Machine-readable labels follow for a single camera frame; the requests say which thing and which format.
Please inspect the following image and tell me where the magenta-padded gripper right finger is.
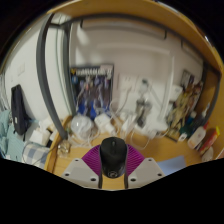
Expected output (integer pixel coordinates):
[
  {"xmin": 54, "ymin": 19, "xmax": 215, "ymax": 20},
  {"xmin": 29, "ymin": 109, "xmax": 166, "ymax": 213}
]
[{"xmin": 124, "ymin": 145, "xmax": 166, "ymax": 190}]

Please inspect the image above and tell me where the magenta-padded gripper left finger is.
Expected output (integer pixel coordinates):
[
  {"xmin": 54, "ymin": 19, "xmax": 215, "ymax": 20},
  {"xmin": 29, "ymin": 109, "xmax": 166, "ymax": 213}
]
[{"xmin": 61, "ymin": 143, "xmax": 104, "ymax": 190}]

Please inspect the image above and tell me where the black computer mouse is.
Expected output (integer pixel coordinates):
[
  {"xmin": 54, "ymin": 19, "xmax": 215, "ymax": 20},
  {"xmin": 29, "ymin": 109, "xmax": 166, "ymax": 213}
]
[{"xmin": 98, "ymin": 136, "xmax": 129, "ymax": 179}]

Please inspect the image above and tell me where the light blue mouse pad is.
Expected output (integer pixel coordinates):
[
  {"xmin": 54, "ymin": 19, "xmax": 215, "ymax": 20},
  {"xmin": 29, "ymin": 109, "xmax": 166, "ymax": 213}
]
[{"xmin": 156, "ymin": 155, "xmax": 187, "ymax": 177}]

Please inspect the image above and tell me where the clear snack bag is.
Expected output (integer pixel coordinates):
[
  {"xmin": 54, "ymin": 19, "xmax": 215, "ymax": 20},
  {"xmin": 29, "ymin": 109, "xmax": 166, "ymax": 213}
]
[{"xmin": 56, "ymin": 141, "xmax": 73, "ymax": 158}]

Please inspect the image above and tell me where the clear domed plastic cup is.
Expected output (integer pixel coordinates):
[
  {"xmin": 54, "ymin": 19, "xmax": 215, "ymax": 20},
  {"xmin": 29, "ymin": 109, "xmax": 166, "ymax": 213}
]
[{"xmin": 69, "ymin": 113, "xmax": 94, "ymax": 140}]

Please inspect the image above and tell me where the plaid blanket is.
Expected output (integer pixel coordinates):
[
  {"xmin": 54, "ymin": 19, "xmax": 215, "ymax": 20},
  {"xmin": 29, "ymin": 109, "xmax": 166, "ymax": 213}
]
[{"xmin": 21, "ymin": 141, "xmax": 51, "ymax": 169}]

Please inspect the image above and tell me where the white tissue box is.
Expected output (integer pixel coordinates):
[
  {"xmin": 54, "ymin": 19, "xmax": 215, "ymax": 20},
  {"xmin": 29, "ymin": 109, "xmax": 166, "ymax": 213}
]
[{"xmin": 29, "ymin": 128, "xmax": 51, "ymax": 147}]

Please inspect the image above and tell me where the large white charger block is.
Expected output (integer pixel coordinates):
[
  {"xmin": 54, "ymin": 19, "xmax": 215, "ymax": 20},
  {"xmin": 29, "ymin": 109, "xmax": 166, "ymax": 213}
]
[{"xmin": 94, "ymin": 113, "xmax": 113, "ymax": 133}]

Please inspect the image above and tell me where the white pump lotion bottle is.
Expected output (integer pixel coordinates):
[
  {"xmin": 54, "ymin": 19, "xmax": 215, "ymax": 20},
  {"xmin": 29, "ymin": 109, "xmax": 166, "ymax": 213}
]
[{"xmin": 187, "ymin": 122, "xmax": 209, "ymax": 150}]

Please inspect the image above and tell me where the white mug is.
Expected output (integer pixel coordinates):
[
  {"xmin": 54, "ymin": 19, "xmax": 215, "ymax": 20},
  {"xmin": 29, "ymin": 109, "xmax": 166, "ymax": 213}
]
[{"xmin": 201, "ymin": 146, "xmax": 215, "ymax": 163}]

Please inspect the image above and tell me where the red chip canister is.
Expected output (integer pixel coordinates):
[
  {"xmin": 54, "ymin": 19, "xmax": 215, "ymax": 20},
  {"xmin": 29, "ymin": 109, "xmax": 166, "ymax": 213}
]
[{"xmin": 199, "ymin": 125, "xmax": 221, "ymax": 156}]

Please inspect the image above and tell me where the wooden tree figure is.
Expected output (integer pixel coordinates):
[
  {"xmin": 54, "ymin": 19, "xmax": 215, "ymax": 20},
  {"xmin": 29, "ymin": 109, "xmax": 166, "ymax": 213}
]
[{"xmin": 166, "ymin": 83, "xmax": 201, "ymax": 133}]

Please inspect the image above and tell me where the teal bed cloth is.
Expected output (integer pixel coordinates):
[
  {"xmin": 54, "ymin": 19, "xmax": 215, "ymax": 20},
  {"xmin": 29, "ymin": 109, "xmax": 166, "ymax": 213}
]
[{"xmin": 0, "ymin": 109, "xmax": 26, "ymax": 159}]

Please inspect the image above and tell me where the robot model kit box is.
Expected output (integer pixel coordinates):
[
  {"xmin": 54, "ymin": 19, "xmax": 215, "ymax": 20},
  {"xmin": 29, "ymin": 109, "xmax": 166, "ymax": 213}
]
[{"xmin": 69, "ymin": 63, "xmax": 115, "ymax": 119}]

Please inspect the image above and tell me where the black bag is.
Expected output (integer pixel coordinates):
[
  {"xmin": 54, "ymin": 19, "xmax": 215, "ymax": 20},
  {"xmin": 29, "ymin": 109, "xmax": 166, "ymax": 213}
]
[{"xmin": 10, "ymin": 84, "xmax": 29, "ymax": 136}]

